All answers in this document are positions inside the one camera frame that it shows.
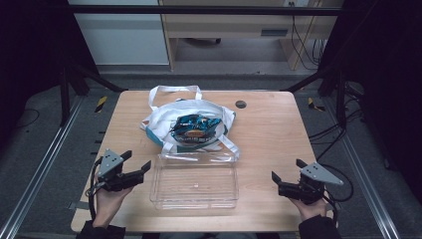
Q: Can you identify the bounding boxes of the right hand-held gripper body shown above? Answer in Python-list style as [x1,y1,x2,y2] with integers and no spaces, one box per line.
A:
[278,161,344,205]

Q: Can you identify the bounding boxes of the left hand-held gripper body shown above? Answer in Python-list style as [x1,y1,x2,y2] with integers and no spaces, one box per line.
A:
[96,148,146,193]

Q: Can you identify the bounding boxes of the white and teal tote bag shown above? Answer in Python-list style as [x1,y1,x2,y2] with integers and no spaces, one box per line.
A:
[139,85,242,160]

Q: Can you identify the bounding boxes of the clear plastic container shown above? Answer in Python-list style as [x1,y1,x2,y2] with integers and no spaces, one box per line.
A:
[148,151,241,211]

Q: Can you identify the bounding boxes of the blue snack packet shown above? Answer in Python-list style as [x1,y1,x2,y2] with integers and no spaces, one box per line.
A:
[168,114,224,147]

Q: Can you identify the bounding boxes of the person's right hand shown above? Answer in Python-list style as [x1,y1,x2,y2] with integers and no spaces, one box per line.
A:
[288,197,328,222]

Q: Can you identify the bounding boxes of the person's left hand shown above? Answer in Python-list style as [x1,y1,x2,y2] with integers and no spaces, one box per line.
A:
[92,174,134,229]

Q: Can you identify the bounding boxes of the yellow and black floor tape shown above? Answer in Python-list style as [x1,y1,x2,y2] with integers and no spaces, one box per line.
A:
[307,97,326,113]
[94,96,109,114]

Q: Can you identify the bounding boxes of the white cabinet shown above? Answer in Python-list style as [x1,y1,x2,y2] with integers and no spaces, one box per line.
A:
[67,0,170,67]

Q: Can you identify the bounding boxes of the light wooden desk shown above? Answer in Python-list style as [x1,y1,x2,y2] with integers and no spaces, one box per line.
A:
[158,0,344,73]

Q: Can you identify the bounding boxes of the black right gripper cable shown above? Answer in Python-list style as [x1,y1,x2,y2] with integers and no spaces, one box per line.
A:
[317,163,355,227]

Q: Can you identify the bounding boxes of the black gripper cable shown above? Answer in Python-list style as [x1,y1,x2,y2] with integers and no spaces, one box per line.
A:
[317,163,355,227]
[86,156,105,222]

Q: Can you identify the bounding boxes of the black floor cables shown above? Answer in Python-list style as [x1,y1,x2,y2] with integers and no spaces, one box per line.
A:
[308,81,367,162]

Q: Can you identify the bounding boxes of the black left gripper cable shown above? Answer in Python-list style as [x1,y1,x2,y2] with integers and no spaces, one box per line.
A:
[86,156,105,222]

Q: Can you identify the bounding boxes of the metal floor rail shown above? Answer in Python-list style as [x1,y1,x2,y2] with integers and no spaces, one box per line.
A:
[0,95,86,239]
[321,98,403,239]

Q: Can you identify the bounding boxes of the black metal frame stand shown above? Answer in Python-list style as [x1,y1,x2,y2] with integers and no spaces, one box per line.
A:
[282,64,349,130]
[58,61,129,127]

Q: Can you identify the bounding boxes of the black hanging desk cables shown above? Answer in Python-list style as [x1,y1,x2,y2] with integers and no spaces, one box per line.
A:
[289,1,329,72]

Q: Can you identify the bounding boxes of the black horizontal frame bar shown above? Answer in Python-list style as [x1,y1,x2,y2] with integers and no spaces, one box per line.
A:
[64,4,347,17]

